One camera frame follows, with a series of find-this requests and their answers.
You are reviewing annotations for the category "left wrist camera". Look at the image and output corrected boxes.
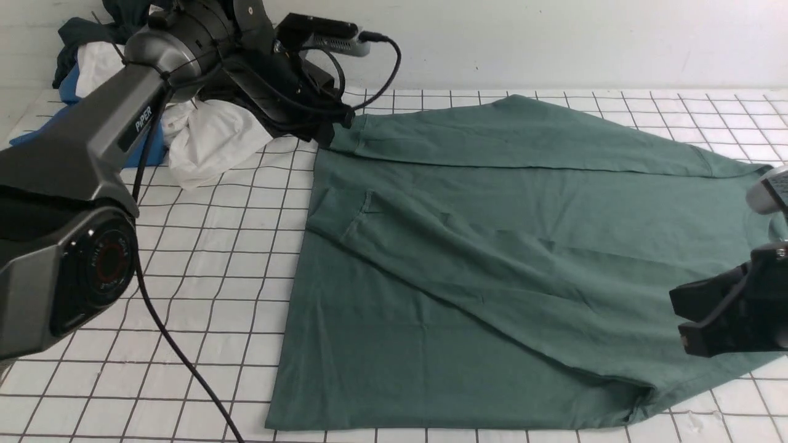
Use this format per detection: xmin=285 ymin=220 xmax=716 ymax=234
xmin=274 ymin=12 xmax=371 ymax=58

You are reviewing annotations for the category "green long-sleeve shirt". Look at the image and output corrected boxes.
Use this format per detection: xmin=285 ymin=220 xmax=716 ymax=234
xmin=265 ymin=95 xmax=786 ymax=431

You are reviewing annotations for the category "dark teal shirt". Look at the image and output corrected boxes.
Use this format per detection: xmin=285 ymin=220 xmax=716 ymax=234
xmin=52 ymin=1 xmax=156 ymax=89

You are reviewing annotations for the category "blue shirt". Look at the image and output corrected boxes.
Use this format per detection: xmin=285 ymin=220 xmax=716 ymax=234
xmin=9 ymin=64 xmax=166 ymax=169

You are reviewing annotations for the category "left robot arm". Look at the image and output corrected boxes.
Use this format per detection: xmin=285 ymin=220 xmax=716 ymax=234
xmin=1 ymin=1 xmax=354 ymax=360

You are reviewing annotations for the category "white shirt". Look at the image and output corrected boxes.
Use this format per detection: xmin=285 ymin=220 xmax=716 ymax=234
xmin=76 ymin=42 xmax=274 ymax=190

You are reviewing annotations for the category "black camera cable left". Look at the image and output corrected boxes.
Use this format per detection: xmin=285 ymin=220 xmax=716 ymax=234
xmin=131 ymin=31 xmax=403 ymax=443

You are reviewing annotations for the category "dark olive shirt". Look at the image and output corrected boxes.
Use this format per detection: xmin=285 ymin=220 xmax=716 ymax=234
xmin=198 ymin=51 xmax=355 ymax=144

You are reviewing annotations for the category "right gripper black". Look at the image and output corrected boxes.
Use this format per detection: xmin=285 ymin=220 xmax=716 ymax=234
xmin=669 ymin=243 xmax=787 ymax=358

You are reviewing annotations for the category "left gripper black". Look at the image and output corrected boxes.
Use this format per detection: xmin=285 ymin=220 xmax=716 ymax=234
xmin=220 ymin=47 xmax=356 ymax=131

